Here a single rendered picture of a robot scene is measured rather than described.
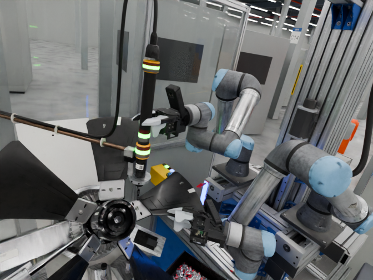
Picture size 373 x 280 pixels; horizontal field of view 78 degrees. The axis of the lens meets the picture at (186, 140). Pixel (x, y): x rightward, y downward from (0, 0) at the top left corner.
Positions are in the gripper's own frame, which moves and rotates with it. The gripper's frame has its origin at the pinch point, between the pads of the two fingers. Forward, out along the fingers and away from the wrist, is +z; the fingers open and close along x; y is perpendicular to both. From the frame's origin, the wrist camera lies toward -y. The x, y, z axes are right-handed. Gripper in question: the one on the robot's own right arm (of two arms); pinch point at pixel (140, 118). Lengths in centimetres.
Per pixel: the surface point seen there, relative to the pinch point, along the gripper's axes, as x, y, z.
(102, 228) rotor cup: -3.3, 29.4, 13.7
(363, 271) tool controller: -63, 27, -27
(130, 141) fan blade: 10.8, 12.9, -6.0
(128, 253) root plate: -7.7, 40.6, 7.3
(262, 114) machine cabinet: 120, 102, -465
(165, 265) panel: 11, 104, -39
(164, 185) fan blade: 2.2, 31.7, -17.4
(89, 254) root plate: -1.0, 39.7, 16.2
